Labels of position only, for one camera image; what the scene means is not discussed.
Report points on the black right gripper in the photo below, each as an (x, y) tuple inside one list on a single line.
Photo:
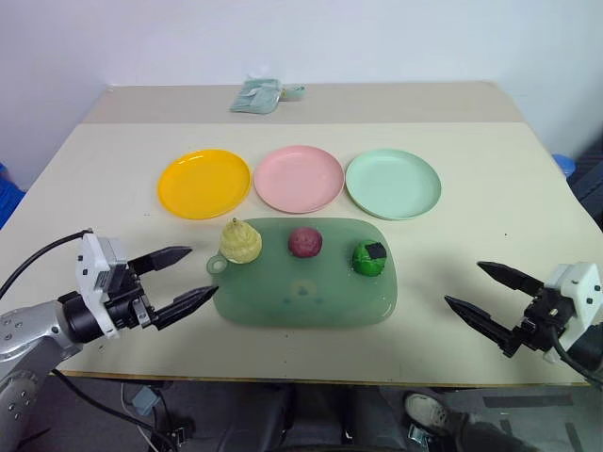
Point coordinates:
[(542, 325)]

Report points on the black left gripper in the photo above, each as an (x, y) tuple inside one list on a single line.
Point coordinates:
[(126, 311)]

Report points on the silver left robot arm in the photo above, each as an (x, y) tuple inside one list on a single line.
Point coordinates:
[(28, 325)]

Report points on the yellow plastic plate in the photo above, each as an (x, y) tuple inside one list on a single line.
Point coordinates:
[(202, 186)]

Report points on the green toy fruit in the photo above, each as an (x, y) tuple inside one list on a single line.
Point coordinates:
[(367, 263)]

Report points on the dark red toy fruit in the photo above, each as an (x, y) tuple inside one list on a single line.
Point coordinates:
[(305, 243)]

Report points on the light green plastic plate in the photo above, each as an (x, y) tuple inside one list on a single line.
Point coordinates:
[(393, 186)]

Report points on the pink plastic plate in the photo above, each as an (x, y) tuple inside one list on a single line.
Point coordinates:
[(299, 181)]

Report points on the yellow toy pear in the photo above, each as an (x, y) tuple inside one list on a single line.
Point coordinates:
[(240, 242)]

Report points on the grey plug connector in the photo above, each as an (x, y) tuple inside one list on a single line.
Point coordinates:
[(143, 401)]

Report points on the white shoe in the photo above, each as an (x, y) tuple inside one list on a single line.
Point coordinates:
[(426, 409)]

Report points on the translucent green cutting board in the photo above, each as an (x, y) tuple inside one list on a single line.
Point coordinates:
[(306, 301)]

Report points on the black equipment case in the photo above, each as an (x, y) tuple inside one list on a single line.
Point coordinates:
[(589, 188)]

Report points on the blue plastic stool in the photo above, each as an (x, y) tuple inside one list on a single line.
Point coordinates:
[(564, 165)]

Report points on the blue plastic crate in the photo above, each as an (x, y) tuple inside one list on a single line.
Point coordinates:
[(9, 198)]

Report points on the green plastic packet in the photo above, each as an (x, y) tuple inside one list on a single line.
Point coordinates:
[(254, 96)]

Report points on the small pale green packet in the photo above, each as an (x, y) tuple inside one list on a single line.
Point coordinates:
[(294, 92)]

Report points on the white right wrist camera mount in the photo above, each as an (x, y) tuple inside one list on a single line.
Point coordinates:
[(581, 287)]

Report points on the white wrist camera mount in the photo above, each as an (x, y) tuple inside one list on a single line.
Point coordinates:
[(87, 263), (581, 287)]

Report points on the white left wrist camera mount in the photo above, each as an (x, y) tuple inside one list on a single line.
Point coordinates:
[(87, 263)]

